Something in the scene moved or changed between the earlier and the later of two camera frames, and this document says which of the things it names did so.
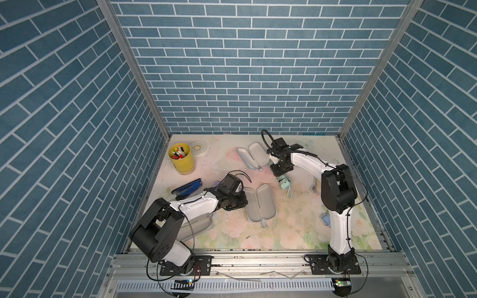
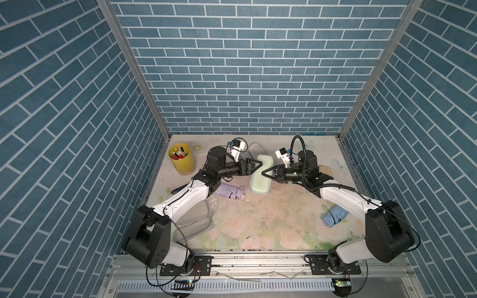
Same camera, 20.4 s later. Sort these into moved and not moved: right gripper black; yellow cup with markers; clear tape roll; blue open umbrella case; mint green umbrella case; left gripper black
Moved: right gripper black; left gripper black; mint green umbrella case
Not moved: clear tape roll; blue open umbrella case; yellow cup with markers
